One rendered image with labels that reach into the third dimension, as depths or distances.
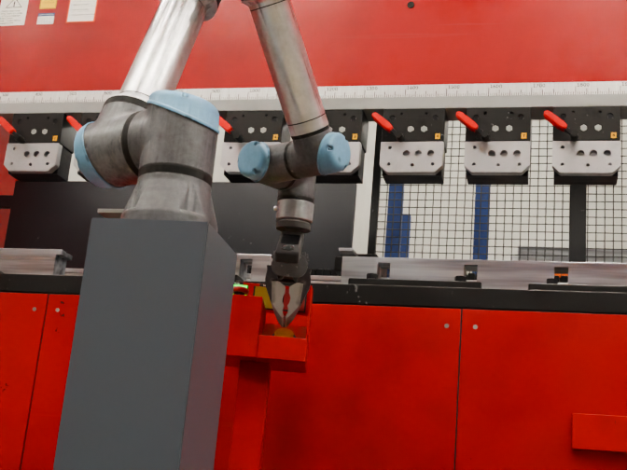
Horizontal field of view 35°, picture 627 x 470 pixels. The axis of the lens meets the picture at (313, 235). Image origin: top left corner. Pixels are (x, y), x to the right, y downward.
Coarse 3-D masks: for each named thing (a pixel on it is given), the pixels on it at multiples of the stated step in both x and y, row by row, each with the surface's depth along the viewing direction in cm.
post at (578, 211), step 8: (576, 192) 299; (584, 192) 299; (576, 200) 298; (584, 200) 298; (576, 208) 298; (584, 208) 297; (576, 216) 297; (584, 216) 297; (576, 224) 296; (584, 224) 296; (576, 232) 296; (584, 232) 295; (576, 240) 295; (584, 240) 295; (568, 248) 298; (576, 248) 294; (584, 248) 294; (568, 256) 295; (576, 256) 294; (584, 256) 293
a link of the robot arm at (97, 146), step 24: (168, 0) 176; (192, 0) 176; (216, 0) 180; (168, 24) 172; (192, 24) 175; (144, 48) 170; (168, 48) 170; (144, 72) 167; (168, 72) 169; (120, 96) 163; (144, 96) 165; (96, 120) 163; (120, 120) 158; (96, 144) 159; (120, 144) 156; (96, 168) 161; (120, 168) 158
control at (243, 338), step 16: (288, 288) 207; (240, 304) 191; (256, 304) 191; (240, 320) 190; (256, 320) 190; (240, 336) 189; (256, 336) 189; (272, 336) 189; (304, 336) 197; (240, 352) 188; (256, 352) 188; (272, 352) 188; (288, 352) 188; (304, 352) 188; (272, 368) 201; (288, 368) 199; (304, 368) 197
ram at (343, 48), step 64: (0, 0) 274; (64, 0) 269; (128, 0) 264; (320, 0) 251; (384, 0) 247; (448, 0) 243; (512, 0) 239; (576, 0) 235; (0, 64) 268; (64, 64) 263; (128, 64) 258; (192, 64) 254; (256, 64) 250; (320, 64) 246; (384, 64) 242; (448, 64) 238; (512, 64) 234; (576, 64) 230
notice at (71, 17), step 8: (72, 0) 268; (80, 0) 268; (88, 0) 267; (96, 0) 267; (72, 8) 268; (80, 8) 267; (88, 8) 266; (72, 16) 267; (80, 16) 266; (88, 16) 266
